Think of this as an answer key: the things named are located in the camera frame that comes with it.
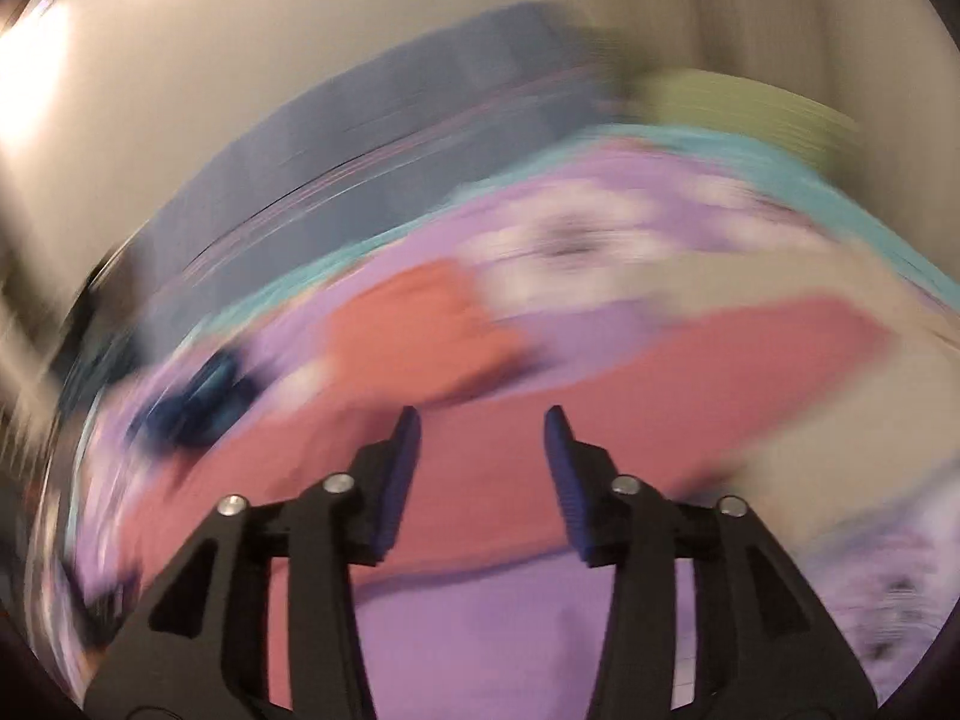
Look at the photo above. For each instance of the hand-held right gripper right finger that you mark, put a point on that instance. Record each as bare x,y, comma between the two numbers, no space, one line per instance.
564,480

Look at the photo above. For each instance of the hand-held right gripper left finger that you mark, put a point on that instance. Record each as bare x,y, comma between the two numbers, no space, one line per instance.
399,480

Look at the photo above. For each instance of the large pink garment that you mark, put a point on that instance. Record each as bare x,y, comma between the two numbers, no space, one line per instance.
480,480

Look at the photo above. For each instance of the salmon orange garment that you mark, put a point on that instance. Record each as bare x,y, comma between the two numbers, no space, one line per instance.
420,337

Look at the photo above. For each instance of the purple printed blanket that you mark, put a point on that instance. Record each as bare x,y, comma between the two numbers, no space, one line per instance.
465,630

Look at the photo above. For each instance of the dark blue garment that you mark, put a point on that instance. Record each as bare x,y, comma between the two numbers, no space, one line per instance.
201,406

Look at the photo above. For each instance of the beige cloth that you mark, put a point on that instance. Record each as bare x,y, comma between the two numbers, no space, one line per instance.
862,405

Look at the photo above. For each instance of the blue-grey checked bedcover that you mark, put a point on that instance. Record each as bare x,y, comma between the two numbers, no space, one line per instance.
412,112

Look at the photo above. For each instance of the green pillow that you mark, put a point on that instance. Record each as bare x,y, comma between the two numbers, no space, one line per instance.
720,106

